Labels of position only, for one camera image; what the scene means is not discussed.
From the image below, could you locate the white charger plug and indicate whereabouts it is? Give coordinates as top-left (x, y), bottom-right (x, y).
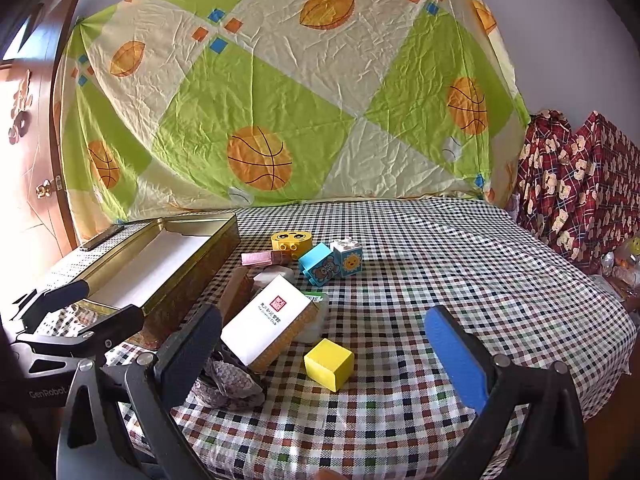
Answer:
top-left (250, 266), bottom-right (296, 293)

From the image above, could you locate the yellow cube block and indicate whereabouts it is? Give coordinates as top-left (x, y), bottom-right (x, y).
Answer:
top-left (303, 338), bottom-right (355, 393)

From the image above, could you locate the red door decoration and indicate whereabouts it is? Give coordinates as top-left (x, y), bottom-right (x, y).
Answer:
top-left (7, 71), bottom-right (33, 145)

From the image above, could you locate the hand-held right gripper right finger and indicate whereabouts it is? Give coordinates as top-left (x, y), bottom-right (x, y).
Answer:
top-left (424, 305), bottom-right (590, 480)

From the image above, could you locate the checkered bed sheet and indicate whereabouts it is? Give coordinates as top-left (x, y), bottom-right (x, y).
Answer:
top-left (35, 195), bottom-right (638, 480)

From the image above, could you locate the blue toy brick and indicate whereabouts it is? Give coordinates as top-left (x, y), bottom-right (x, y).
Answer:
top-left (298, 243), bottom-right (342, 287)

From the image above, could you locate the dark flat bar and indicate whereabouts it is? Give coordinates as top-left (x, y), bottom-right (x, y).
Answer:
top-left (80, 225), bottom-right (126, 252)

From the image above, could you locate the brown comb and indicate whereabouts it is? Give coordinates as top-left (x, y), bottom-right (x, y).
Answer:
top-left (217, 266), bottom-right (256, 318)

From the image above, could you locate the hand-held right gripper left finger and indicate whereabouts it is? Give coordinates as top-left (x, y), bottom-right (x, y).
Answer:
top-left (55, 304), bottom-right (223, 480)

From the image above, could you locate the white and gold box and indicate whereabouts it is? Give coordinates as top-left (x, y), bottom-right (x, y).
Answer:
top-left (220, 275), bottom-right (321, 373)

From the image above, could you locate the gold tin box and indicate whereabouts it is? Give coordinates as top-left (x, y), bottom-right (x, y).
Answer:
top-left (42, 211), bottom-right (242, 348)

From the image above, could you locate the dark cloth item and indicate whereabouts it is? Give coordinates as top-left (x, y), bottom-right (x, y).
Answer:
top-left (187, 345), bottom-right (267, 411)

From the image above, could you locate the red plaid bear blanket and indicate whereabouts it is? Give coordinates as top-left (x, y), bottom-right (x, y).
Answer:
top-left (515, 109), bottom-right (640, 276)

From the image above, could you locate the white toy brick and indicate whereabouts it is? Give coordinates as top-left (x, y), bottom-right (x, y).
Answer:
top-left (329, 236), bottom-right (364, 279)

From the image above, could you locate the pink transparent box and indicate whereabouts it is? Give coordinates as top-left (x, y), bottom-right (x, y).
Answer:
top-left (241, 250), bottom-right (293, 267)

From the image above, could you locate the basketball print bed sheet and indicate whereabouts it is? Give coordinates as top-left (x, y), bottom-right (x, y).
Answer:
top-left (52, 0), bottom-right (531, 241)

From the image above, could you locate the yellow toy brick with eyes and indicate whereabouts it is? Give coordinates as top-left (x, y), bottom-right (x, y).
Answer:
top-left (270, 230), bottom-right (313, 261)

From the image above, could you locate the clear plastic bag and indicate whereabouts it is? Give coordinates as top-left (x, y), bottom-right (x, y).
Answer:
top-left (600, 237), bottom-right (640, 311)

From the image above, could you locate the clear container with green label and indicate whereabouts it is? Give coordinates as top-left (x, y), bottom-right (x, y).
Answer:
top-left (295, 290), bottom-right (331, 343)

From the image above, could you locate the wooden door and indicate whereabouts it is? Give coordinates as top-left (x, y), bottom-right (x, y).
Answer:
top-left (0, 0), bottom-right (86, 286)

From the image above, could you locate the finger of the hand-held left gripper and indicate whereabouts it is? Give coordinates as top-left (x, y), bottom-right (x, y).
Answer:
top-left (10, 280), bottom-right (91, 333)
top-left (15, 304), bottom-right (146, 361)

